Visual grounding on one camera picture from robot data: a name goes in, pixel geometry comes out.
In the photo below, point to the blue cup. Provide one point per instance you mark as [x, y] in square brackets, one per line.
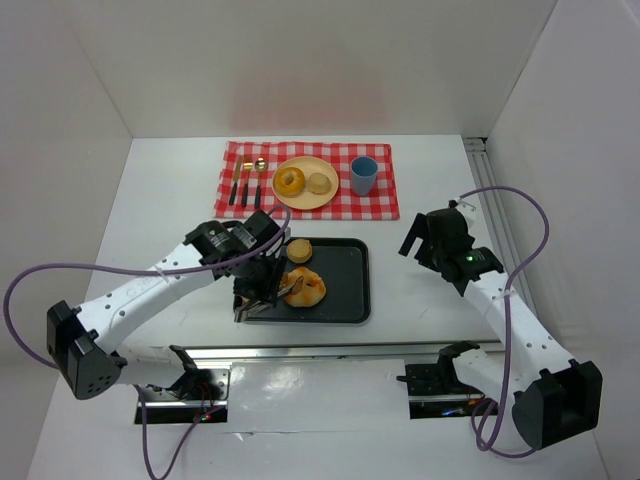
[363, 173]

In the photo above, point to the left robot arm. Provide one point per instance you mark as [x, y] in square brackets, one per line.
[87, 342]

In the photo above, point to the orange glazed donut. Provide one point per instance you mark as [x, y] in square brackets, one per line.
[289, 181]

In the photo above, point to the aluminium rail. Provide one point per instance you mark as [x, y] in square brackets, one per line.
[493, 207]

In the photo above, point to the gold knife black handle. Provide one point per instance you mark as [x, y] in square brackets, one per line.
[235, 178]

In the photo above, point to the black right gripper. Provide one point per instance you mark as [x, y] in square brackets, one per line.
[427, 242]

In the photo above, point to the gold spoon black handle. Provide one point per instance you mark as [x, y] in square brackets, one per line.
[260, 167]

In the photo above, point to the black baking tray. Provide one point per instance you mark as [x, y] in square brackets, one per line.
[343, 265]

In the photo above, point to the tan muffin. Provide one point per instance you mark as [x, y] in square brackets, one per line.
[318, 184]

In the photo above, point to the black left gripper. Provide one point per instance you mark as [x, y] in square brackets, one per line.
[257, 290]

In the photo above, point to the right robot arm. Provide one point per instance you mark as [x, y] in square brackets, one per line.
[549, 395]

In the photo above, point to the orange striped bread roll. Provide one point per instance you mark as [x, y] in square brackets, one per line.
[308, 288]

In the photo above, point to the gold fork black handle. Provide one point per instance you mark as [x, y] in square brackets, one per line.
[247, 169]

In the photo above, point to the yellow plate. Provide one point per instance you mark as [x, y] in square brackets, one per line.
[305, 199]

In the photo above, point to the metal tongs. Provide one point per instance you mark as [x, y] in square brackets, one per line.
[250, 299]

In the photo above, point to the tan round bun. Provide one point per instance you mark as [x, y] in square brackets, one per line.
[299, 251]

